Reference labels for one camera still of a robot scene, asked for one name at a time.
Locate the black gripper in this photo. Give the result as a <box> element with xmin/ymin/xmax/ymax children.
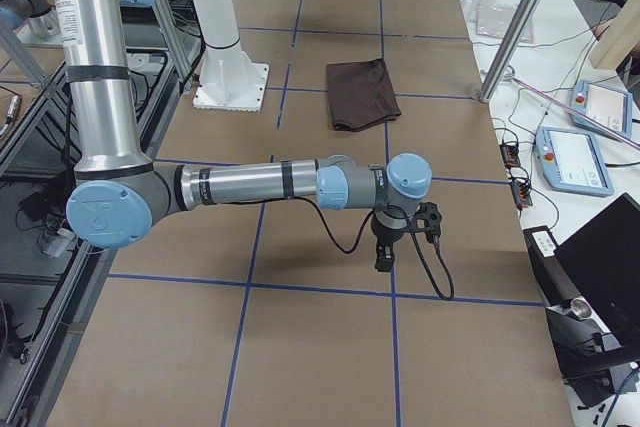
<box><xmin>371</xmin><ymin>212</ymin><xmax>407</xmax><ymax>272</ymax></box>

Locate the brown t-shirt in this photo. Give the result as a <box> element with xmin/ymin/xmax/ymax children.
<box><xmin>326</xmin><ymin>58</ymin><xmax>401</xmax><ymax>132</ymax></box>

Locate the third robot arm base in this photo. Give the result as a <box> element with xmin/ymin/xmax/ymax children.
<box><xmin>1</xmin><ymin>0</ymin><xmax>61</xmax><ymax>46</ymax></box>

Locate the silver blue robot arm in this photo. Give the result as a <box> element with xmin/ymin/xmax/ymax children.
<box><xmin>54</xmin><ymin>0</ymin><xmax>441</xmax><ymax>272</ymax></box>

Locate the near black usb hub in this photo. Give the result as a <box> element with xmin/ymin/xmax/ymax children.
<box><xmin>510</xmin><ymin>177</ymin><xmax>533</xmax><ymax>211</ymax></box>

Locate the black usb hub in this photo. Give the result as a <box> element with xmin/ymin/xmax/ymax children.
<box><xmin>510</xmin><ymin>177</ymin><xmax>533</xmax><ymax>211</ymax></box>
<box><xmin>499</xmin><ymin>142</ymin><xmax>521</xmax><ymax>169</ymax></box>

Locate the far black usb hub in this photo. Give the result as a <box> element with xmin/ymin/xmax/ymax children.
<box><xmin>499</xmin><ymin>142</ymin><xmax>521</xmax><ymax>169</ymax></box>

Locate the near blue teach pendant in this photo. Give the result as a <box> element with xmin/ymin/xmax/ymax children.
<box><xmin>535</xmin><ymin>127</ymin><xmax>614</xmax><ymax>197</ymax></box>

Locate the blue teach pendant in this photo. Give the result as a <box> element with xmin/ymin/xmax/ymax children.
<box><xmin>535</xmin><ymin>127</ymin><xmax>614</xmax><ymax>197</ymax></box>
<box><xmin>570</xmin><ymin>80</ymin><xmax>633</xmax><ymax>138</ymax></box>

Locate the black laptop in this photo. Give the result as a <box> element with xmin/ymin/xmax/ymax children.
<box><xmin>555</xmin><ymin>193</ymin><xmax>639</xmax><ymax>345</ymax></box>

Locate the long reacher grabber stick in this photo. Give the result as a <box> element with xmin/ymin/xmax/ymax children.
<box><xmin>503</xmin><ymin>65</ymin><xmax>639</xmax><ymax>150</ymax></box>

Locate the clear plastic tray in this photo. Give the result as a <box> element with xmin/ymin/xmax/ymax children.
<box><xmin>470</xmin><ymin>0</ymin><xmax>518</xmax><ymax>39</ymax></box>

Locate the far blue teach pendant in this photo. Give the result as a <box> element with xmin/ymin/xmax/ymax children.
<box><xmin>570</xmin><ymin>80</ymin><xmax>633</xmax><ymax>138</ymax></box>

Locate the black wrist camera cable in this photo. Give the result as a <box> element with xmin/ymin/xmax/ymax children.
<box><xmin>299</xmin><ymin>195</ymin><xmax>456</xmax><ymax>301</ymax></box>

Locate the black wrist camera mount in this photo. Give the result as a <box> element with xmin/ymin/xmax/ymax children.
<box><xmin>412</xmin><ymin>202</ymin><xmax>442</xmax><ymax>246</ymax></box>

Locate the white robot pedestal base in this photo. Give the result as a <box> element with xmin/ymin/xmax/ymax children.
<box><xmin>192</xmin><ymin>0</ymin><xmax>269</xmax><ymax>112</ymax></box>

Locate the aluminium frame post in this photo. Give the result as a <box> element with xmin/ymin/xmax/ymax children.
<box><xmin>478</xmin><ymin>0</ymin><xmax>540</xmax><ymax>103</ymax></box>

